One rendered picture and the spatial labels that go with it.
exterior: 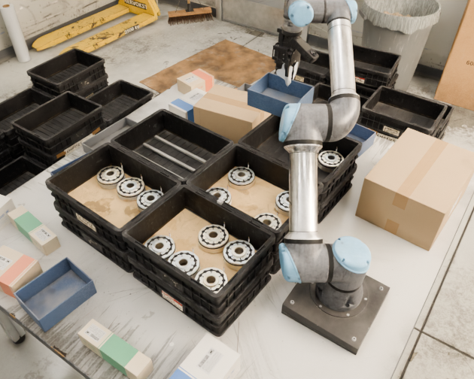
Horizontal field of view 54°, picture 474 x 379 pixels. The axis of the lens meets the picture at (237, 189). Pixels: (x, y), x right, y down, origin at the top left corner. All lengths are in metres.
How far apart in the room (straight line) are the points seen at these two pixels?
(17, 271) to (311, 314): 0.98
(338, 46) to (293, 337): 0.92
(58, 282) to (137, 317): 0.32
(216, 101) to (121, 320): 1.09
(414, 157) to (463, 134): 1.92
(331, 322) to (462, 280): 1.36
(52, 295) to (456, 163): 1.54
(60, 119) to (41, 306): 1.46
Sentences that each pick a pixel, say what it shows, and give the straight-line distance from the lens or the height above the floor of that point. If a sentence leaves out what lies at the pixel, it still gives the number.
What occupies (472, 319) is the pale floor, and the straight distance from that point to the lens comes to 2.63.
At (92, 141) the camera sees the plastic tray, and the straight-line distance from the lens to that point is 2.25.
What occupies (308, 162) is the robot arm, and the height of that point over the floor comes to 1.15.
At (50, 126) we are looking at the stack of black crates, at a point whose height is 0.49.
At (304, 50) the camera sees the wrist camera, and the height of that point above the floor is 1.27.
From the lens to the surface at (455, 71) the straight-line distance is 4.08.
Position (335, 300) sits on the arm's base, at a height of 0.79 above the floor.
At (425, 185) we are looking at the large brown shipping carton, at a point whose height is 0.90.
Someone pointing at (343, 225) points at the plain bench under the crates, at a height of 0.70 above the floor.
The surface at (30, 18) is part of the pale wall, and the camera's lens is 4.96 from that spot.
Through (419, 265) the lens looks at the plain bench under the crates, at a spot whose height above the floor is 0.70.
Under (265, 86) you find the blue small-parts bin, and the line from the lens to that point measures 1.86.
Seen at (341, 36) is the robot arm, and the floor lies 1.39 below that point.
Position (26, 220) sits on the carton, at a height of 0.76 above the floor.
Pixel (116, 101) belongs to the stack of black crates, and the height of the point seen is 0.38.
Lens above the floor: 2.02
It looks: 43 degrees down
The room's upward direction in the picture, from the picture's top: straight up
